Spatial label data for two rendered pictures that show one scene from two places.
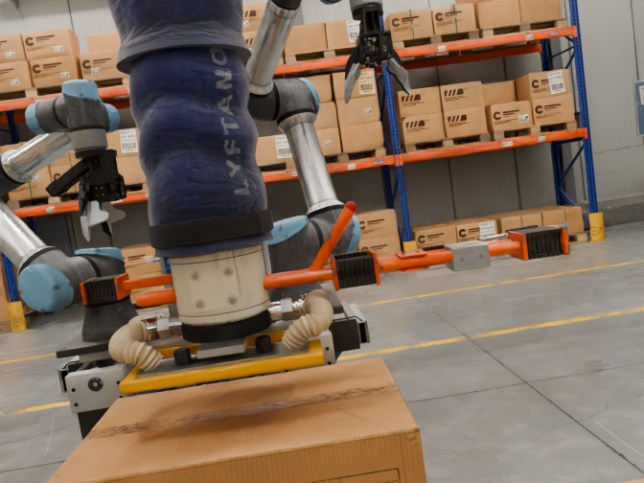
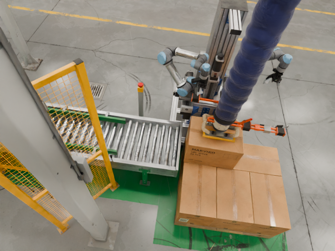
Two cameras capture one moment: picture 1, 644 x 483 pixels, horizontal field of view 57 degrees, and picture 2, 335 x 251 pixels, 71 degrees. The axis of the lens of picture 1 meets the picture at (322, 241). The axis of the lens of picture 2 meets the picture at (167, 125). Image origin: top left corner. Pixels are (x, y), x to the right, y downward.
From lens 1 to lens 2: 1.91 m
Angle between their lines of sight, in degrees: 49
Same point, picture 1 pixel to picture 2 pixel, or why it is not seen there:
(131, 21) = (230, 95)
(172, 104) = (230, 108)
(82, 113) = (205, 73)
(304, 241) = not seen: hidden behind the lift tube
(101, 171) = (204, 81)
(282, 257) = not seen: hidden behind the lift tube
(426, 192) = not seen: outside the picture
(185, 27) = (239, 100)
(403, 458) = (239, 155)
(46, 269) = (184, 91)
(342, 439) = (232, 151)
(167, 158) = (224, 112)
